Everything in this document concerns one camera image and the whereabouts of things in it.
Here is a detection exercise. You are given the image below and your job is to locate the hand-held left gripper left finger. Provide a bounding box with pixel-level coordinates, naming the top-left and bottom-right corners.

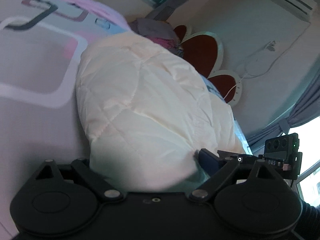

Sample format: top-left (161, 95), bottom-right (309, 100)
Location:
top-left (35, 158), bottom-right (126, 202)

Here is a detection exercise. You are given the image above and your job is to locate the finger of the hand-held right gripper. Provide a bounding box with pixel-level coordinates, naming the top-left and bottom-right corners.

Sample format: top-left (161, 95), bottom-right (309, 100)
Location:
top-left (217, 150), bottom-right (264, 162)

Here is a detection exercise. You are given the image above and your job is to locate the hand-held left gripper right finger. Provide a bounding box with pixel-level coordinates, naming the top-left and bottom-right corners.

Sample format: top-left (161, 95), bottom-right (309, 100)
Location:
top-left (189, 148), bottom-right (284, 202)

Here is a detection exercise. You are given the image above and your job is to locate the white quilted duvet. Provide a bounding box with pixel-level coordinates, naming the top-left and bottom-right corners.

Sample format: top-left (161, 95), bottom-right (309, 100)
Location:
top-left (75, 33), bottom-right (247, 193)

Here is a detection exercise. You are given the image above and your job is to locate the person's right forearm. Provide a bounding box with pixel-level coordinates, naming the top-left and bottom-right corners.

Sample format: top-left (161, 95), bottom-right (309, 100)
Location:
top-left (297, 198), bottom-right (320, 240)

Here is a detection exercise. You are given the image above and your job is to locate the grey and pink clothes pile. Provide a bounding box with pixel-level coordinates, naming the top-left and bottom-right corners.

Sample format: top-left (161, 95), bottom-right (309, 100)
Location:
top-left (129, 18), bottom-right (186, 57)

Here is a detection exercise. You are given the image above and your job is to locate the bright glass window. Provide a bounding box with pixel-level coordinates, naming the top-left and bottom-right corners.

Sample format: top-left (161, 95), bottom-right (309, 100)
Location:
top-left (286, 116), bottom-right (320, 207)

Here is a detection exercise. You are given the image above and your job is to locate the red heart-shaped headboard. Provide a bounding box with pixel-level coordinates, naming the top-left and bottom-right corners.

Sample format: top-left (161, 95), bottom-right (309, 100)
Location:
top-left (172, 24), bottom-right (243, 105)

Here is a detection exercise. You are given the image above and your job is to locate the pastel printed bed sheet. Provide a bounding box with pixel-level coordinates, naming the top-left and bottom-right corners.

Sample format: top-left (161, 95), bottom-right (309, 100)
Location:
top-left (0, 0), bottom-right (140, 240)

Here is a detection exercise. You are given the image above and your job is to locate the pink pillow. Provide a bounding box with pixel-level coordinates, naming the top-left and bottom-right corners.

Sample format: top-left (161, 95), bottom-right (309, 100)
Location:
top-left (20, 0), bottom-right (132, 33)

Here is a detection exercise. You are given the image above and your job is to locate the white power cable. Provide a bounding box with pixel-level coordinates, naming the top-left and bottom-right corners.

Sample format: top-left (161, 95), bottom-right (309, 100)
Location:
top-left (222, 21), bottom-right (312, 101)

